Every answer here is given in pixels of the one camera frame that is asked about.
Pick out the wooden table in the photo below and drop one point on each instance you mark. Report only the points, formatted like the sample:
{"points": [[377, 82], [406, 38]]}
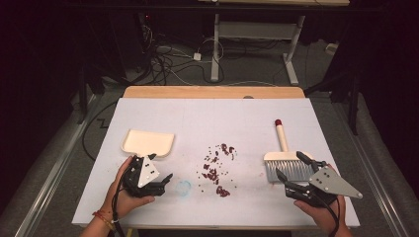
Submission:
{"points": [[214, 92]]}

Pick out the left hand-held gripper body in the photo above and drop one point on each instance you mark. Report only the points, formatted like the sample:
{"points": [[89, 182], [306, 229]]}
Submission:
{"points": [[146, 174]]}

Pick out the cream brush with red tip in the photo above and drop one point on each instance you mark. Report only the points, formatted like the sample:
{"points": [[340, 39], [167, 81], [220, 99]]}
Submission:
{"points": [[286, 161]]}

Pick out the person's right hand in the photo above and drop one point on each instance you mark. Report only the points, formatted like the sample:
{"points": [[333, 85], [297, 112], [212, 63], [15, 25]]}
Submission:
{"points": [[324, 217]]}

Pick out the dark red beans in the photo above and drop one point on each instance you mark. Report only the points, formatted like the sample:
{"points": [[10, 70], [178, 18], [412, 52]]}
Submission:
{"points": [[214, 173]]}

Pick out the cream plastic dustpan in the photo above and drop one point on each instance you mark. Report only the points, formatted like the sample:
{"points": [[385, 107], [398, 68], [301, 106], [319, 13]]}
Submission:
{"points": [[148, 142]]}

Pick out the aluminium rail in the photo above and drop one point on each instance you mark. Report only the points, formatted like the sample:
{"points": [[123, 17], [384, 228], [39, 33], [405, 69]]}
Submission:
{"points": [[56, 168], [372, 171]]}

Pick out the person's left hand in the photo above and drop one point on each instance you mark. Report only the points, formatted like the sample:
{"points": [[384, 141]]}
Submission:
{"points": [[123, 202]]}

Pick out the black metal stand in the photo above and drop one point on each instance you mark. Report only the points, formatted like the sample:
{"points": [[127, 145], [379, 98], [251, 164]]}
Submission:
{"points": [[353, 105]]}

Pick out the white metal desk frame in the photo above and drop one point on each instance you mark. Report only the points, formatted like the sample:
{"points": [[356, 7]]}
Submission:
{"points": [[253, 31]]}

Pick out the white power adapter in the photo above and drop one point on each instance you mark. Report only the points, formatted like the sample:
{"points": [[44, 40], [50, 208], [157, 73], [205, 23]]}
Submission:
{"points": [[197, 56]]}

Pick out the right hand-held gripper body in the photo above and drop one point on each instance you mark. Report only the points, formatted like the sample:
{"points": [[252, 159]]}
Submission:
{"points": [[332, 184]]}

